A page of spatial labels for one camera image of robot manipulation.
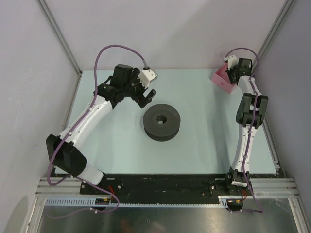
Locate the grey slotted cable duct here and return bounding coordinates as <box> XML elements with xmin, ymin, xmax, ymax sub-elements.
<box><xmin>45</xmin><ymin>197</ymin><xmax>228</xmax><ymax>208</ymax></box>

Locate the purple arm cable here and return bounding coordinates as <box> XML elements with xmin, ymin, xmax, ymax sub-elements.
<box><xmin>45</xmin><ymin>44</ymin><xmax>150</xmax><ymax>219</ymax></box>
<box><xmin>227</xmin><ymin>47</ymin><xmax>264</xmax><ymax>214</ymax></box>

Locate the aluminium frame post left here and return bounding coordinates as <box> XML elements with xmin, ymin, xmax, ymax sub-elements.
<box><xmin>36</xmin><ymin>0</ymin><xmax>82</xmax><ymax>76</ymax></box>

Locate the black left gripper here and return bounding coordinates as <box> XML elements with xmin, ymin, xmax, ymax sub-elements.
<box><xmin>122</xmin><ymin>69</ymin><xmax>156</xmax><ymax>108</ymax></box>

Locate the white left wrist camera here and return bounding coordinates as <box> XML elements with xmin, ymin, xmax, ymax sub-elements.
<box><xmin>138</xmin><ymin>69</ymin><xmax>158</xmax><ymax>89</ymax></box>

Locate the aluminium front rail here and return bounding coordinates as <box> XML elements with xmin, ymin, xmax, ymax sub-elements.
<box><xmin>35</xmin><ymin>178</ymin><xmax>299</xmax><ymax>198</ymax></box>

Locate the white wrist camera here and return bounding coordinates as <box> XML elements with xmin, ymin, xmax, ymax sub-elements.
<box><xmin>138</xmin><ymin>69</ymin><xmax>158</xmax><ymax>89</ymax></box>
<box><xmin>224</xmin><ymin>55</ymin><xmax>238</xmax><ymax>70</ymax></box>

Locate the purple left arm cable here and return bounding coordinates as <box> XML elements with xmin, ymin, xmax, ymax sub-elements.
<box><xmin>45</xmin><ymin>44</ymin><xmax>150</xmax><ymax>219</ymax></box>

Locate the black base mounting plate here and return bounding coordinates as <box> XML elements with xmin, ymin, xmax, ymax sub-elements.
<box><xmin>79</xmin><ymin>173</ymin><xmax>253</xmax><ymax>198</ymax></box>

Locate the pink open box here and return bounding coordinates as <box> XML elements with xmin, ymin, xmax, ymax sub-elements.
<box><xmin>211</xmin><ymin>63</ymin><xmax>238</xmax><ymax>94</ymax></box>

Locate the aluminium frame post right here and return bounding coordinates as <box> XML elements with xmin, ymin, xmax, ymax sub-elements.
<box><xmin>251</xmin><ymin>0</ymin><xmax>296</xmax><ymax>75</ymax></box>

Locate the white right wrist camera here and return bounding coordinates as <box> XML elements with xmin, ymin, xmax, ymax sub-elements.
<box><xmin>224</xmin><ymin>55</ymin><xmax>238</xmax><ymax>70</ymax></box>

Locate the black cable spool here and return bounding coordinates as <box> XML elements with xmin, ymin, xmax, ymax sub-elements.
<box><xmin>143</xmin><ymin>104</ymin><xmax>181</xmax><ymax>142</ymax></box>

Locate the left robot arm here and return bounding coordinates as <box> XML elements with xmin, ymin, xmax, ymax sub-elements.
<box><xmin>46</xmin><ymin>64</ymin><xmax>158</xmax><ymax>194</ymax></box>

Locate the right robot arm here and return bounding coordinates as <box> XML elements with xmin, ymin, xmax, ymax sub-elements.
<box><xmin>224</xmin><ymin>55</ymin><xmax>269</xmax><ymax>195</ymax></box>

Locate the aluminium frame post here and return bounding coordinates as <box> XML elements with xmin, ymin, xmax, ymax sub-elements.
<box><xmin>36</xmin><ymin>0</ymin><xmax>82</xmax><ymax>76</ymax></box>
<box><xmin>251</xmin><ymin>0</ymin><xmax>296</xmax><ymax>75</ymax></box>

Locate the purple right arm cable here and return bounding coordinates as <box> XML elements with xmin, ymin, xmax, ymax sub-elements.
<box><xmin>227</xmin><ymin>47</ymin><xmax>264</xmax><ymax>214</ymax></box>

